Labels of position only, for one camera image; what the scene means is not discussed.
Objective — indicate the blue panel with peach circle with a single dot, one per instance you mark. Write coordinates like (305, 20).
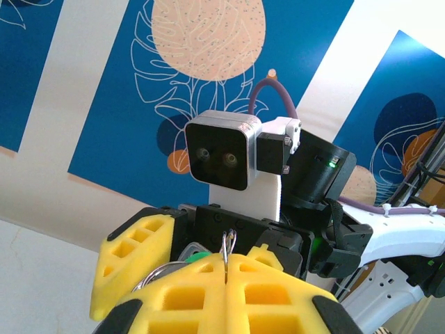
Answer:
(104, 121)

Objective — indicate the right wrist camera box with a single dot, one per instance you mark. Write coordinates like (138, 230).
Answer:
(219, 156)

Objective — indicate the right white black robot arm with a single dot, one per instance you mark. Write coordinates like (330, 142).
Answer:
(400, 236)

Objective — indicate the blue panel with lily outline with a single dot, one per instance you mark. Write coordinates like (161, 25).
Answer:
(382, 69)

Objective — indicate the blue panel with feather leaf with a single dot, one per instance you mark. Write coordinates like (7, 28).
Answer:
(21, 69)

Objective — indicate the aluminium frame upright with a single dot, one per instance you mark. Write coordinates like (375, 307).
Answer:
(439, 139)

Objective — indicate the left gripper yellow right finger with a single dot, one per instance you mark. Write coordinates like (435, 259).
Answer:
(278, 306)

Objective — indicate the green plastic key tag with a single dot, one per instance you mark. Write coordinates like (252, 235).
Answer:
(198, 256)

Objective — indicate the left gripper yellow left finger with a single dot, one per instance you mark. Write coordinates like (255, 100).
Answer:
(180, 306)

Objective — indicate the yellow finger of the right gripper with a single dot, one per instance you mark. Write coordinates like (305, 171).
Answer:
(132, 261)
(266, 255)

